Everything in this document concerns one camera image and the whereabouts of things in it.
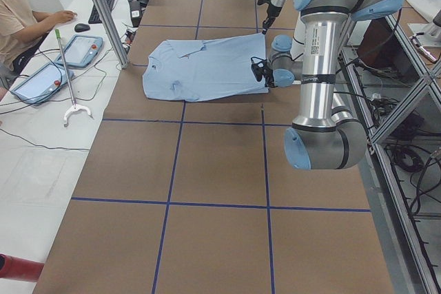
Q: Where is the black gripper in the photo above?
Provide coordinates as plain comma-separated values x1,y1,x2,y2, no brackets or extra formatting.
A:
263,70,276,88
262,4,282,34

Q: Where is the light blue t-shirt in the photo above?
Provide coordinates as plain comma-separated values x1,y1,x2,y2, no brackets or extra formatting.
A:
143,33,268,102

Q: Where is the black power adapter box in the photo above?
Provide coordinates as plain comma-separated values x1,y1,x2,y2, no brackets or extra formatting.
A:
129,0,143,28

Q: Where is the black keyboard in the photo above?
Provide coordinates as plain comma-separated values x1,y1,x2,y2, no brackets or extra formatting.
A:
88,0,118,24

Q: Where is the far teach pendant tablet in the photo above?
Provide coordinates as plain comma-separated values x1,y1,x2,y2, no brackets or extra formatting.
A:
61,34,103,69

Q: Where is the teach pendant tablet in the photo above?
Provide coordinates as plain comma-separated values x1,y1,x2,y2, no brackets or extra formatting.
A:
61,34,103,69
10,63,74,105

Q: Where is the black computer mouse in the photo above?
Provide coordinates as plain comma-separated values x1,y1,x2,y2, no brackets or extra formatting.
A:
74,23,90,32

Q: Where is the reacher grabber stick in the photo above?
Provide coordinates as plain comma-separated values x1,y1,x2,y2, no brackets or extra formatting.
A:
54,28,93,127

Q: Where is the near teach pendant tablet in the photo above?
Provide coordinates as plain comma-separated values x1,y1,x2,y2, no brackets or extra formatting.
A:
10,63,74,105

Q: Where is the seated person beige shirt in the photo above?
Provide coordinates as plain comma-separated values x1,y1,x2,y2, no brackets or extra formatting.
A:
1,0,76,74

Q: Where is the red cylinder object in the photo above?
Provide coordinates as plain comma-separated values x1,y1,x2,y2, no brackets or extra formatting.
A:
1,254,44,282

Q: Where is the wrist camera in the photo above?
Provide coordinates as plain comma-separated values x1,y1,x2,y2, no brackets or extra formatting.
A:
250,56,269,82
257,0,271,6

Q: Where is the aluminium frame rack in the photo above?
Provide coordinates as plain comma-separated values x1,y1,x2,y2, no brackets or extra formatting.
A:
339,3,440,293

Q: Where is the floor cable bundle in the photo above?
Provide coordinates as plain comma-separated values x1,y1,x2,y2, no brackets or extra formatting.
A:
365,90,441,219

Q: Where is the aluminium frame post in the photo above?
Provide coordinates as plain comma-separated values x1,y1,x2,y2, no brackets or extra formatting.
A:
92,0,129,69

